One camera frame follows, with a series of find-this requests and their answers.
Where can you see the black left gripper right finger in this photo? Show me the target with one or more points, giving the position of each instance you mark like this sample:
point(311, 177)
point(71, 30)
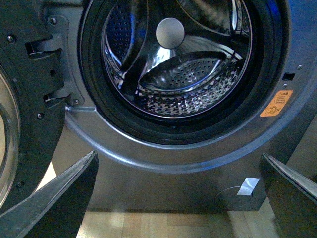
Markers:
point(292, 196)

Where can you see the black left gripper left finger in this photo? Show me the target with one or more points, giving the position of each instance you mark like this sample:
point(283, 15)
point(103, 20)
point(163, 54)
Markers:
point(57, 209)

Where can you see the washing machine door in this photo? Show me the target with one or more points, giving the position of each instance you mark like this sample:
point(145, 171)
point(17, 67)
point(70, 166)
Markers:
point(31, 76)

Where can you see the grey front-load washing machine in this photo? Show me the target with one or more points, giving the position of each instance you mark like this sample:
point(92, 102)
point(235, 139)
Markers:
point(169, 94)

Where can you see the white tape strip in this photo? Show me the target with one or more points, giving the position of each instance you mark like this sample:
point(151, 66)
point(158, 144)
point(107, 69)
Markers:
point(248, 186)

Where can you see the orange warning sticker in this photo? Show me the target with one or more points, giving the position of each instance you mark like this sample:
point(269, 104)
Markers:
point(277, 103)

